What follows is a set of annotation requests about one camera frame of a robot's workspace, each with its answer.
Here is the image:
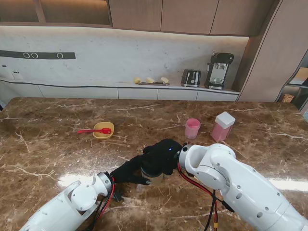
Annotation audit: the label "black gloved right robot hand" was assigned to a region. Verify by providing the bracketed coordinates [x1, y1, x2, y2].
[141, 139, 183, 176]

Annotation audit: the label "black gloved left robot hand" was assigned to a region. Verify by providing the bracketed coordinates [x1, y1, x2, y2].
[110, 155, 151, 185]

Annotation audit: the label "clear grain jar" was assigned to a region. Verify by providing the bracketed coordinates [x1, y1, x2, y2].
[141, 169, 164, 186]

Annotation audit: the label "pink measuring cup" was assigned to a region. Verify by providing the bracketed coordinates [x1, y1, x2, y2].
[184, 118, 201, 140]

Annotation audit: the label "red plastic spoon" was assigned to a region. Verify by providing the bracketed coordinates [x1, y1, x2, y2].
[77, 128, 112, 134]

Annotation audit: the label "pink container with white lid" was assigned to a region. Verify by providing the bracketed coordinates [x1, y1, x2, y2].
[211, 123, 234, 142]

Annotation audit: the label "white square container lid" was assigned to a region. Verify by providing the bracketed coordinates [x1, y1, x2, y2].
[215, 111, 236, 129]

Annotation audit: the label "yellow plastic bowl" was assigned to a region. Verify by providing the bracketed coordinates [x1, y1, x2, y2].
[93, 122, 115, 139]

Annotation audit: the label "white counter with drawers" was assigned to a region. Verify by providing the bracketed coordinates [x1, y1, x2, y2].
[0, 78, 240, 102]

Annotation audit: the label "dark cutting board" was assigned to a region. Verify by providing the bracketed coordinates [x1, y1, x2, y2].
[139, 81, 170, 87]

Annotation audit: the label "black and silver toaster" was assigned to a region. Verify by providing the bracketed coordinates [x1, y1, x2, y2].
[180, 69, 202, 88]

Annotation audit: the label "black espresso machine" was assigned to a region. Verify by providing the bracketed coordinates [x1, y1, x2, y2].
[204, 52, 235, 91]

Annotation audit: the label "small wooden box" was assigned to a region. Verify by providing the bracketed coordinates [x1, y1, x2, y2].
[280, 93, 295, 103]

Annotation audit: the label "tall brown cabinet panel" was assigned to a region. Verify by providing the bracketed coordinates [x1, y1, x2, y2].
[237, 0, 308, 103]

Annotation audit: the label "dark open shelf unit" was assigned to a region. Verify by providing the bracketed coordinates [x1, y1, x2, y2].
[276, 49, 308, 112]

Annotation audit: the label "tan book on shelf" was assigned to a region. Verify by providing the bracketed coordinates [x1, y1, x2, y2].
[292, 67, 308, 85]

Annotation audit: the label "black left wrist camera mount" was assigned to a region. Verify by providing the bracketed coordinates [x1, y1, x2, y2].
[113, 189, 125, 202]

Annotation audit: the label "red and black left arm cables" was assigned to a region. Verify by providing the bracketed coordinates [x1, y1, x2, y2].
[81, 177, 116, 231]

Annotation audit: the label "red and black arm cables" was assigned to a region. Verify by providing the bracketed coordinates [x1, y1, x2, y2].
[177, 163, 235, 231]
[81, 177, 116, 231]

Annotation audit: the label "red and black right arm cables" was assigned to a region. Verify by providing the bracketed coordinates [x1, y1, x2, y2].
[177, 163, 235, 231]

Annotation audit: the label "black wall power strip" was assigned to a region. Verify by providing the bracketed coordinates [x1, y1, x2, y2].
[0, 50, 76, 60]

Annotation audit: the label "brown wall cabinets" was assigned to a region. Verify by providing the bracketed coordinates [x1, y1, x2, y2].
[0, 0, 275, 37]

